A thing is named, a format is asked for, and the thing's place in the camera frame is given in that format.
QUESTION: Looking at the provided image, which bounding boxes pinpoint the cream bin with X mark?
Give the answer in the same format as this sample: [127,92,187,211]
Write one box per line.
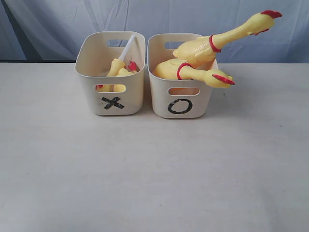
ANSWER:
[75,31,145,116]

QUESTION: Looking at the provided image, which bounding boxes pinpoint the whole yellow rubber chicken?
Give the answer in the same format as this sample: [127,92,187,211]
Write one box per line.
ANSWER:
[152,58,235,88]
[172,10,282,68]

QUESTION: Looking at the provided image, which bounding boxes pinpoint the headless yellow rubber chicken body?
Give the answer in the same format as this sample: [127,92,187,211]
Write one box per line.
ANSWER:
[113,61,139,92]

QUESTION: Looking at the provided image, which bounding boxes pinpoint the detached yellow rubber chicken head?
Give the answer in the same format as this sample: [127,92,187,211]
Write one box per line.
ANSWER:
[95,58,125,92]

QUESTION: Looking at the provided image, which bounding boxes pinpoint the cream bin with O mark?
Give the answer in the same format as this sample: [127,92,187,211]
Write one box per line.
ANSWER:
[147,33,212,118]

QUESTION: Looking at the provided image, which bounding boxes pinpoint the small white squeaker tube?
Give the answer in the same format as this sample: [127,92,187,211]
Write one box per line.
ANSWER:
[118,35,135,61]

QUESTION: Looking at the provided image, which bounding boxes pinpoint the blue-white backdrop curtain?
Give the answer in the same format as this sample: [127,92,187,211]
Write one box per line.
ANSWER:
[0,0,309,63]

